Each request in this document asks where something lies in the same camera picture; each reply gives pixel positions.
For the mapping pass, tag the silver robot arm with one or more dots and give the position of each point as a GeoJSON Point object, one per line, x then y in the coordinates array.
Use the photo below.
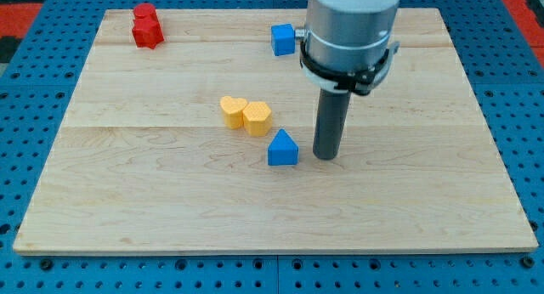
{"type": "Point", "coordinates": [346, 45]}

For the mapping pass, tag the blue triangle block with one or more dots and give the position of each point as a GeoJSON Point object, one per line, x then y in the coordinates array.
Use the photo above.
{"type": "Point", "coordinates": [283, 150]}

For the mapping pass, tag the blue cube block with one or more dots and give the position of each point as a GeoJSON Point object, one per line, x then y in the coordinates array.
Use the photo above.
{"type": "Point", "coordinates": [282, 39]}

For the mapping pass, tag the yellow pentagon block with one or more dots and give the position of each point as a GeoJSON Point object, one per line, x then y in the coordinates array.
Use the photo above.
{"type": "Point", "coordinates": [257, 118]}

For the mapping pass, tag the yellow heart block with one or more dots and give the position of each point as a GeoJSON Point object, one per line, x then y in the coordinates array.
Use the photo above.
{"type": "Point", "coordinates": [232, 111]}

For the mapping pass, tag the wooden board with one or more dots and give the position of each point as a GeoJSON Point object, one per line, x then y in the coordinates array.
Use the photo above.
{"type": "Point", "coordinates": [143, 164]}

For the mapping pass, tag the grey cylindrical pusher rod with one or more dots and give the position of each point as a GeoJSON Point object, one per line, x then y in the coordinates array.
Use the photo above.
{"type": "Point", "coordinates": [330, 119]}

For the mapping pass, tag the red star block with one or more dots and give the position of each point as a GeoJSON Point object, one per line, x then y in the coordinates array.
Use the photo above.
{"type": "Point", "coordinates": [147, 33]}

